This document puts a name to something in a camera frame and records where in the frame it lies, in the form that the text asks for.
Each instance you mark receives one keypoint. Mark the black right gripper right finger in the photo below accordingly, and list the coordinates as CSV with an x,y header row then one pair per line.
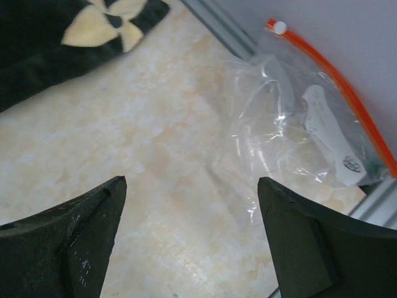
x,y
318,252

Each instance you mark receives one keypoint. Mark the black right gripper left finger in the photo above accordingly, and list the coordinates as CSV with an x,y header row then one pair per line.
x,y
63,251

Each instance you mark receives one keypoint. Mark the clear zip bag orange zipper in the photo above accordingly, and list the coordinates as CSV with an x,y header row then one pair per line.
x,y
295,118

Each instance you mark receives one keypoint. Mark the black pillow cream flowers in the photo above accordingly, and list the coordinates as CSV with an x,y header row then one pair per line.
x,y
45,43

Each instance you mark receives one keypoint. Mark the aluminium frame rail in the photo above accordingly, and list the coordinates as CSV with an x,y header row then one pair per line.
x,y
223,27

